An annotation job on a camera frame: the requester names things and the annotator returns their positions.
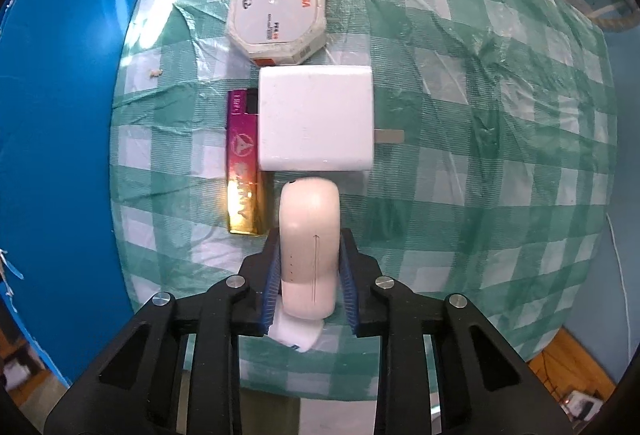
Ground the white cable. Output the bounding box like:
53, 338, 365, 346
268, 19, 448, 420
605, 212, 633, 361

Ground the pink and gold lighter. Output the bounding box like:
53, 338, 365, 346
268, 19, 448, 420
226, 89, 268, 236

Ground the white oval case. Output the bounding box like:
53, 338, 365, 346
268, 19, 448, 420
277, 178, 342, 321

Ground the blue-edged cardboard box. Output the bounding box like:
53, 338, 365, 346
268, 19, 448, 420
0, 0, 141, 388

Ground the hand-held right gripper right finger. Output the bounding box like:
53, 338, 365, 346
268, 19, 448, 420
339, 229, 573, 435

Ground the white octagonal box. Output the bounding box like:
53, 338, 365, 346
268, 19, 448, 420
227, 0, 328, 67

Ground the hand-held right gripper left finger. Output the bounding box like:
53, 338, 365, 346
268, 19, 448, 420
44, 229, 281, 435

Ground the white charger adapter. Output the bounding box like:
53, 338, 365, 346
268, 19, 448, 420
257, 65, 405, 173

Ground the large-check green plastic tablecloth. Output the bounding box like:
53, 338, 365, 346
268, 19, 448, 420
109, 0, 618, 403

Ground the beige rope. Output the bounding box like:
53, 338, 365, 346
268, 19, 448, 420
590, 0, 640, 33

